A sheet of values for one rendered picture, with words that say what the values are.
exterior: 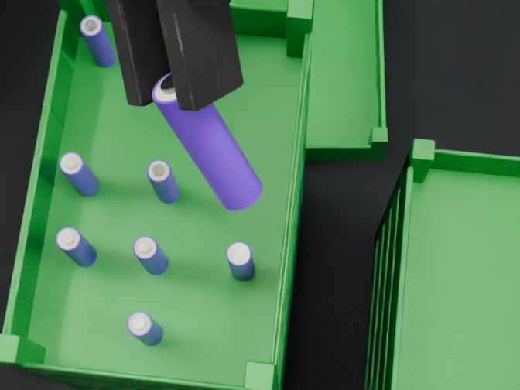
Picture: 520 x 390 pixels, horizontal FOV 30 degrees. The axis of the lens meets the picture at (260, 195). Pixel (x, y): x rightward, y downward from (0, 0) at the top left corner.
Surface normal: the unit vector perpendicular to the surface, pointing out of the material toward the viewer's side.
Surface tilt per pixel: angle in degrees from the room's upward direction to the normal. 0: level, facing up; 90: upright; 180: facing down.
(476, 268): 0
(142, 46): 61
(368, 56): 0
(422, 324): 0
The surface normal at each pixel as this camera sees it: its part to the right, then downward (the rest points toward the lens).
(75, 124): -0.03, -0.25
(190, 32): 0.80, 0.11
